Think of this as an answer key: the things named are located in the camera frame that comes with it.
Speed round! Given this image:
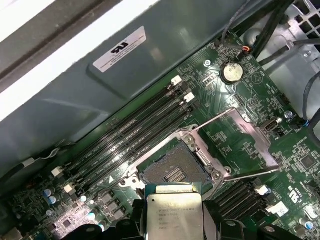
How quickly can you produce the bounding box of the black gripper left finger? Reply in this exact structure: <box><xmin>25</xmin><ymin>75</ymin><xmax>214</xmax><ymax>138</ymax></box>
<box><xmin>79</xmin><ymin>198</ymin><xmax>149</xmax><ymax>240</ymax></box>

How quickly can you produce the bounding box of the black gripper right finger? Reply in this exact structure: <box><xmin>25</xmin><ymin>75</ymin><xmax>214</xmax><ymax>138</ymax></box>
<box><xmin>202</xmin><ymin>199</ymin><xmax>289</xmax><ymax>240</ymax></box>

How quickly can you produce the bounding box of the silver CPU chip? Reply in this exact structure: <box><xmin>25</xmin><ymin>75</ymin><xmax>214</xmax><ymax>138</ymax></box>
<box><xmin>144</xmin><ymin>181</ymin><xmax>204</xmax><ymax>240</ymax></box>

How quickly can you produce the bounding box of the thin wire locking lever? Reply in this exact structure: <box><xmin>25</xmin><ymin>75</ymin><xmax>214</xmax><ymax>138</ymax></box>
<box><xmin>223</xmin><ymin>170</ymin><xmax>280</xmax><ymax>181</ymax></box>

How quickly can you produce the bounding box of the CPU socket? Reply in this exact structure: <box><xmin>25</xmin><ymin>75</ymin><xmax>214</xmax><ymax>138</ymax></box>
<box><xmin>119</xmin><ymin>126</ymin><xmax>232</xmax><ymax>192</ymax></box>

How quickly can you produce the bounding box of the black RAM slot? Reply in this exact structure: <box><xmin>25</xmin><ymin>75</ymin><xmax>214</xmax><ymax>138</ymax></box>
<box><xmin>218</xmin><ymin>186</ymin><xmax>267</xmax><ymax>218</ymax></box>
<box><xmin>239</xmin><ymin>202</ymin><xmax>286</xmax><ymax>235</ymax></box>
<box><xmin>51</xmin><ymin>74</ymin><xmax>183</xmax><ymax>177</ymax></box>
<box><xmin>222</xmin><ymin>194</ymin><xmax>273</xmax><ymax>226</ymax></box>
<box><xmin>63</xmin><ymin>92</ymin><xmax>196</xmax><ymax>195</ymax></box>
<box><xmin>212</xmin><ymin>179</ymin><xmax>261</xmax><ymax>208</ymax></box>
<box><xmin>74</xmin><ymin>103</ymin><xmax>200</xmax><ymax>198</ymax></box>
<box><xmin>59</xmin><ymin>83</ymin><xmax>190</xmax><ymax>185</ymax></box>

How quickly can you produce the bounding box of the silver internal USB port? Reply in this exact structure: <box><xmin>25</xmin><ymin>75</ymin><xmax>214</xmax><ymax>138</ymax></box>
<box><xmin>262</xmin><ymin>119</ymin><xmax>280</xmax><ymax>134</ymax></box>

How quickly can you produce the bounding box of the green motherboard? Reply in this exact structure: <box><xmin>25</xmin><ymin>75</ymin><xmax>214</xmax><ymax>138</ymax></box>
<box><xmin>0</xmin><ymin>27</ymin><xmax>320</xmax><ymax>240</ymax></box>

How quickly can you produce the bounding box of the black grey PC case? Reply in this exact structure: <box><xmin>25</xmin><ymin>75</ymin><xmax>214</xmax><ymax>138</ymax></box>
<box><xmin>0</xmin><ymin>0</ymin><xmax>320</xmax><ymax>181</ymax></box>

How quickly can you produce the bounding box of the round coin battery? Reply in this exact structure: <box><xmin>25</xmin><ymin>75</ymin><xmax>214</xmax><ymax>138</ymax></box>
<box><xmin>220</xmin><ymin>59</ymin><xmax>244</xmax><ymax>85</ymax></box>

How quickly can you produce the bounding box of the white label sticker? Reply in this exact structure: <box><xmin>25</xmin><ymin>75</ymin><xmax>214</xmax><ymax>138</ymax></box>
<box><xmin>92</xmin><ymin>25</ymin><xmax>148</xmax><ymax>74</ymax></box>

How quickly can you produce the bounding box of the silver drive cage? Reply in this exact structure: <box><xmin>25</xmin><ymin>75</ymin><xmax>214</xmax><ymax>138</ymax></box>
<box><xmin>281</xmin><ymin>0</ymin><xmax>320</xmax><ymax>76</ymax></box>

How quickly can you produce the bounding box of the thin grey wire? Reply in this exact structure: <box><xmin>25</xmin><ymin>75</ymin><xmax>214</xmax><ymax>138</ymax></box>
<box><xmin>220</xmin><ymin>0</ymin><xmax>252</xmax><ymax>53</ymax></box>

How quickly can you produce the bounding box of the thick black cable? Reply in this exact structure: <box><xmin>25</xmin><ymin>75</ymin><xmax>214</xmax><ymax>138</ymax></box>
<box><xmin>256</xmin><ymin>0</ymin><xmax>296</xmax><ymax>60</ymax></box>
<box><xmin>251</xmin><ymin>0</ymin><xmax>282</xmax><ymax>55</ymax></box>

